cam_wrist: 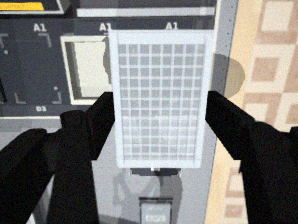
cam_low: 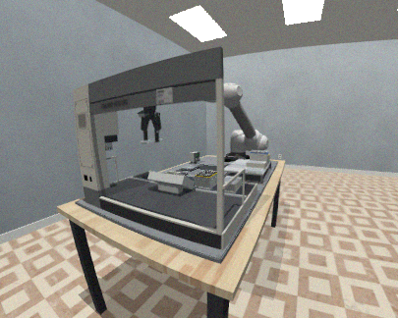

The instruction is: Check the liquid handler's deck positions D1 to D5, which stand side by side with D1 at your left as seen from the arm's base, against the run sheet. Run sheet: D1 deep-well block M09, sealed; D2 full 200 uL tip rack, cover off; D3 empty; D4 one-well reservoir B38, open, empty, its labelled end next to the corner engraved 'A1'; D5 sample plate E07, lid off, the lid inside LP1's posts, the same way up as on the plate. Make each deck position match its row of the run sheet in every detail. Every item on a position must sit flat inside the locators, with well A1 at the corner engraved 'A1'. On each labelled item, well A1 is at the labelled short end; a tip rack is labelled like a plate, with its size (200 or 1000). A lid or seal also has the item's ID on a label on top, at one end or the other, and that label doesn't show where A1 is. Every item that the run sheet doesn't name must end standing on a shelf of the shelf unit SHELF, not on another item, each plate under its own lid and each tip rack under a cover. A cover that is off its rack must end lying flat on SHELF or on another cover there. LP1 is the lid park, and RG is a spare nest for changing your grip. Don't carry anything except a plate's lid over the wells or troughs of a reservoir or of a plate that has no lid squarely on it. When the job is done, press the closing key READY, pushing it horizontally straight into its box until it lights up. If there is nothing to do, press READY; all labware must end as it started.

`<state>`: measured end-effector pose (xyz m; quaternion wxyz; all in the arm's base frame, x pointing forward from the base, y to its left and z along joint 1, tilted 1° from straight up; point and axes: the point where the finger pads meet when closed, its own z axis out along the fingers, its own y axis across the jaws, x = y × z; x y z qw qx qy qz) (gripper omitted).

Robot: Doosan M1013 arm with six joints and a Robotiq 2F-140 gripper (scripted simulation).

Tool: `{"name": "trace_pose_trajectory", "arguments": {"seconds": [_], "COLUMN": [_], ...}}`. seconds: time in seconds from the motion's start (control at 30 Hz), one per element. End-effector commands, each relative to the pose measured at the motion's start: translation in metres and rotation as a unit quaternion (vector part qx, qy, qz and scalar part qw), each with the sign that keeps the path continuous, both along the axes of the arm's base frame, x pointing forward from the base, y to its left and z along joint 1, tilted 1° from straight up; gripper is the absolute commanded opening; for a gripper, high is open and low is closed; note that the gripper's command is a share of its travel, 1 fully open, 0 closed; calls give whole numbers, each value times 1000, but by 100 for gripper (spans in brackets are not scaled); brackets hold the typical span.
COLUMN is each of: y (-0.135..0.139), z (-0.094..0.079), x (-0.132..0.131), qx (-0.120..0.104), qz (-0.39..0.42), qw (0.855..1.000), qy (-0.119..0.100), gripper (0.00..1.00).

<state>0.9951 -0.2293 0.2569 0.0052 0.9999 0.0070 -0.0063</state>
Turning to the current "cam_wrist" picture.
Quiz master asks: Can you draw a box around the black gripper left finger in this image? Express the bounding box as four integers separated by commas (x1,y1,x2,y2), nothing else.
0,91,115,224

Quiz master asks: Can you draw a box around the cream one-well reservoir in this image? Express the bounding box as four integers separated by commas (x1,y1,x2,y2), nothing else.
60,36,112,105

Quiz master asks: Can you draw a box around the grey base plate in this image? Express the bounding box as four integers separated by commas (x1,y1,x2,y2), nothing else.
0,0,239,224

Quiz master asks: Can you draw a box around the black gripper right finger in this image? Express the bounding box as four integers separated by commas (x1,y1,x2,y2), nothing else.
205,91,298,224

